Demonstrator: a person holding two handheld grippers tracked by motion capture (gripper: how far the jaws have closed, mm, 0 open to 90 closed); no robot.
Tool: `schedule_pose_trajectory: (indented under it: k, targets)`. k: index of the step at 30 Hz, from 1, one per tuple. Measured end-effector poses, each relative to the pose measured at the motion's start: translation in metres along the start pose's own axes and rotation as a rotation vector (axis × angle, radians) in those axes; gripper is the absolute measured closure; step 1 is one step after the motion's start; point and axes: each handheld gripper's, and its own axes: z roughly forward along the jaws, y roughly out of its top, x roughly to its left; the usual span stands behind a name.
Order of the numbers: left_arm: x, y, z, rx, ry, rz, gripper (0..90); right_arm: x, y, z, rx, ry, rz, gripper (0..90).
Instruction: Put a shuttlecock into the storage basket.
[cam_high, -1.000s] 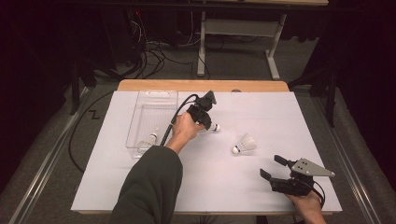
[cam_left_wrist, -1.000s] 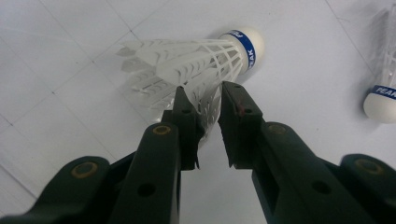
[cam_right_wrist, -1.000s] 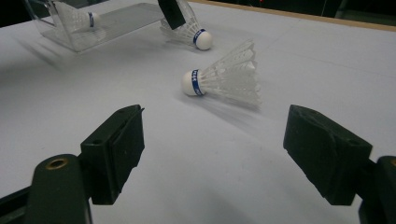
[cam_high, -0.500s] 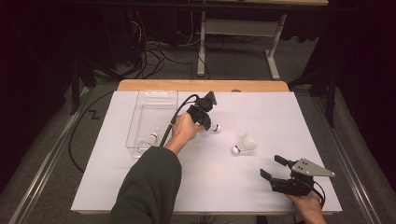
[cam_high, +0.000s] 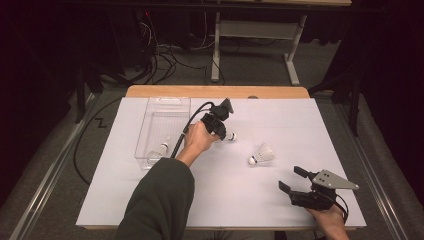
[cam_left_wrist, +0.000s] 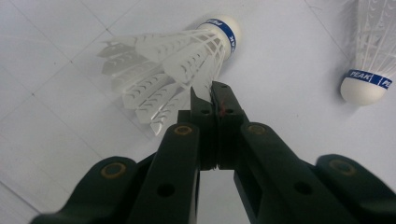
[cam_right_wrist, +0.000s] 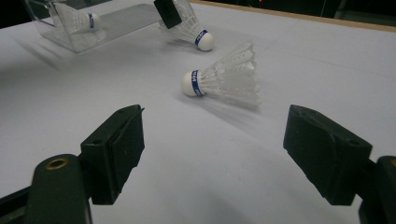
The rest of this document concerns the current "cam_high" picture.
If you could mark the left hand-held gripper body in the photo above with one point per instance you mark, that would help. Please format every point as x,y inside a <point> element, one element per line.
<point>220,111</point>

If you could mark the person's left hand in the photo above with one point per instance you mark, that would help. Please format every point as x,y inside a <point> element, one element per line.
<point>198,138</point>

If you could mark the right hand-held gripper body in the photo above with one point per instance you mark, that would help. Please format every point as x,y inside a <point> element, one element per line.
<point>313,200</point>

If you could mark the person's right hand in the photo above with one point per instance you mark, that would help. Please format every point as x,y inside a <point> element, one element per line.
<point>328,223</point>

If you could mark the black metal stand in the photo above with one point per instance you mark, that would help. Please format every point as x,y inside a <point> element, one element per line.
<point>80,96</point>
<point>355,106</point>

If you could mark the clear plastic container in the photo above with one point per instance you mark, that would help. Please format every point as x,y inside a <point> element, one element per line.
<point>160,126</point>

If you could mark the white shuttlecock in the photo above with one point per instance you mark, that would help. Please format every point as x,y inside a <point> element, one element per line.
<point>231,136</point>
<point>264,154</point>
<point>159,151</point>

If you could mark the aluminium floor rail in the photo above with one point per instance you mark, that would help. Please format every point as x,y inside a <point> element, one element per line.
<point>373,173</point>
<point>50,173</point>

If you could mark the white table cover sheet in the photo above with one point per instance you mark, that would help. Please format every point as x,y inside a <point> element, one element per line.
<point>283,133</point>

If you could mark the white metal desk frame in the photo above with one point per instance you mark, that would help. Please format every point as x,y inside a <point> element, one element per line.
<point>256,29</point>

